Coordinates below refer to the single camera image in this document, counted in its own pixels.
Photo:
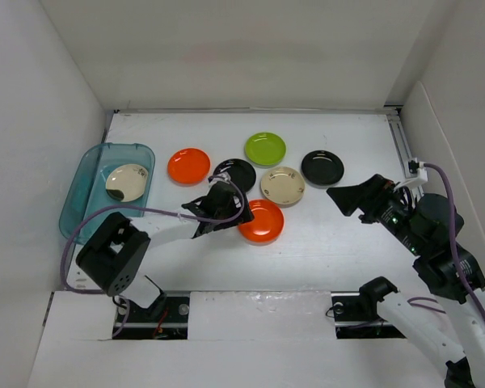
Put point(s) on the beige plate with black patch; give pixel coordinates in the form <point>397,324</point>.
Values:
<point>127,183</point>

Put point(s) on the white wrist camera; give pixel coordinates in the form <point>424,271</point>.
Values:
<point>217,178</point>
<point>418,175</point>

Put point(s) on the black plate right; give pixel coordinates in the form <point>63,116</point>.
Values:
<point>322,168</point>

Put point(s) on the black plate centre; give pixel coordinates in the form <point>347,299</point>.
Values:
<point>241,172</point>

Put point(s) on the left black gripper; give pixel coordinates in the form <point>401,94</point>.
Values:
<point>246,216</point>

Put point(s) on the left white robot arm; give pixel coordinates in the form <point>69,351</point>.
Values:
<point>113,254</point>

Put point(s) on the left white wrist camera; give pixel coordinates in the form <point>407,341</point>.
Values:
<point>217,178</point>

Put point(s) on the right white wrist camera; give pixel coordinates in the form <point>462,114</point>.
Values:
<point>418,175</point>

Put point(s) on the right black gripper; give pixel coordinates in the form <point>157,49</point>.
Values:
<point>372,189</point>

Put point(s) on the orange plate back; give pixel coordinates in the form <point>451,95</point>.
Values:
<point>188,166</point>

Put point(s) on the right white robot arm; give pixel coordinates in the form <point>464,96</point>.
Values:
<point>455,280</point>

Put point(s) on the green plate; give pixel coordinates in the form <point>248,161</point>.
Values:
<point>265,148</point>

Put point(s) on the orange plate front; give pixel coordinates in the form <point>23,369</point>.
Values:
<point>267,224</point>

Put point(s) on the orange plate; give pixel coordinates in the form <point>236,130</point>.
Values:
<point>267,224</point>
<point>188,166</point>

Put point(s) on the beige plate with drawings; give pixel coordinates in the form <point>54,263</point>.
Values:
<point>283,186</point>

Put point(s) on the teal plastic bin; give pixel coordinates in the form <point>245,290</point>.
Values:
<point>87,193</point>

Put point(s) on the aluminium rail right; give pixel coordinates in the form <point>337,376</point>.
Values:
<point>400,140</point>

